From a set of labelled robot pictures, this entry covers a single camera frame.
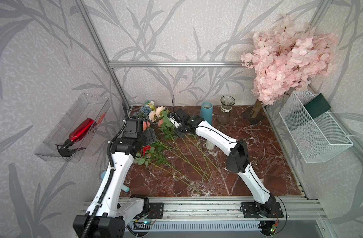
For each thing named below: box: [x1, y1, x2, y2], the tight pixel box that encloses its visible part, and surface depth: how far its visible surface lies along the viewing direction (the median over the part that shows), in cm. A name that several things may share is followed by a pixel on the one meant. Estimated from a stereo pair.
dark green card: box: [303, 92, 332, 119], surface depth 72 cm
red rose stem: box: [133, 144, 201, 194], surface depth 89 cm
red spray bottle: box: [55, 118, 95, 157], surface depth 62 cm
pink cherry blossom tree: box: [240, 15, 340, 106], surface depth 73 cm
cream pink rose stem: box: [148, 106, 211, 182], surface depth 94 cm
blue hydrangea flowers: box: [133, 106, 152, 120], surface depth 103 cm
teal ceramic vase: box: [199, 101, 213, 125], surface depth 96 cm
